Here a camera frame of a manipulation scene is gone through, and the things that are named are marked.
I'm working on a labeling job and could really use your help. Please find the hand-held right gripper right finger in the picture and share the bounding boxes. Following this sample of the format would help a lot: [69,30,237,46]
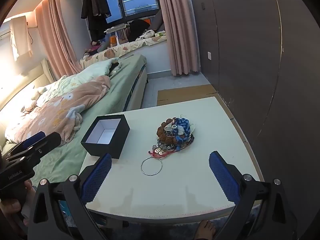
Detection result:
[209,151,301,240]

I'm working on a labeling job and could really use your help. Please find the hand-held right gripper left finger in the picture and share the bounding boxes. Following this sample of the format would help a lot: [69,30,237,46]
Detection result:
[27,152,113,240]

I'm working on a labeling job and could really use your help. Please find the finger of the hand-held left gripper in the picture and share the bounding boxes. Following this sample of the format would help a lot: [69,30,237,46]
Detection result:
[9,131,47,157]
[5,131,62,167]

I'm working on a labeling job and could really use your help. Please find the black box with white lining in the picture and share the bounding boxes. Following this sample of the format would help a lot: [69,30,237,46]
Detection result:
[80,114,130,160]

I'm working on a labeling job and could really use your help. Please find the silver bangle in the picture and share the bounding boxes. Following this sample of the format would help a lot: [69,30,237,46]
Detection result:
[140,156,163,176]

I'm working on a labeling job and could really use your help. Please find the red string bracelet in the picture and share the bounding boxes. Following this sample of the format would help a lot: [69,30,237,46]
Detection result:
[148,147,182,157]

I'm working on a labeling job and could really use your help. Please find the pile of beaded bracelets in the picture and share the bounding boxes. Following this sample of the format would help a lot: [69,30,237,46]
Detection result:
[149,114,196,156]

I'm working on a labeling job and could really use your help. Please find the person's left hand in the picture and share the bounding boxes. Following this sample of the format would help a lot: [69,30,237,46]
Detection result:
[0,199,21,221]

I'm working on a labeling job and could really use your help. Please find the pink fleece blanket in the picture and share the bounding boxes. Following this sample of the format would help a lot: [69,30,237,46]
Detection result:
[4,75,111,146]

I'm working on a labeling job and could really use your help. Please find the person's foot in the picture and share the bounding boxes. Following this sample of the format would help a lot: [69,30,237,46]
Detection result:
[194,219,216,240]

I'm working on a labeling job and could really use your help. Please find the cream padded headboard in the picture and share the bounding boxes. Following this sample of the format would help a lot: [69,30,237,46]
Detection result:
[0,57,56,112]

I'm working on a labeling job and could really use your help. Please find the pale green quilt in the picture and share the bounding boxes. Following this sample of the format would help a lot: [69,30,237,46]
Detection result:
[37,57,123,101]

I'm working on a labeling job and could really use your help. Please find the bed with green sheet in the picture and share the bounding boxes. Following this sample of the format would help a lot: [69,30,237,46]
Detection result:
[0,54,148,189]

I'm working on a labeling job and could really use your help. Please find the cream hanging garment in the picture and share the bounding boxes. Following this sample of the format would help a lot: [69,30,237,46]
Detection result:
[9,15,34,62]

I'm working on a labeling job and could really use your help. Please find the pink curtain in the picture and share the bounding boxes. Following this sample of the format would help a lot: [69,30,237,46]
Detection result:
[154,0,201,77]
[34,0,83,81]

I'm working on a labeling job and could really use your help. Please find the floral window seat cushion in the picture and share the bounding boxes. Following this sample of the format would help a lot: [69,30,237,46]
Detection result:
[79,33,168,68]

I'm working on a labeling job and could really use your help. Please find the dark brown wardrobe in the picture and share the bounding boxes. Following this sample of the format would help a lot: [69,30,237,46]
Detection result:
[191,0,320,240]

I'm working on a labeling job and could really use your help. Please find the white folding stand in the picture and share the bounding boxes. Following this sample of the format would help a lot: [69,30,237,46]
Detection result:
[103,26,131,47]

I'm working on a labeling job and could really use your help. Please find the dark hanging clothes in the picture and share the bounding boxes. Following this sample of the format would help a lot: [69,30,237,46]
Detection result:
[80,0,112,42]

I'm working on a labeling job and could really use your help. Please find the black bag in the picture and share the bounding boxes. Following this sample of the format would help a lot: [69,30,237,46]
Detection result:
[128,19,151,42]

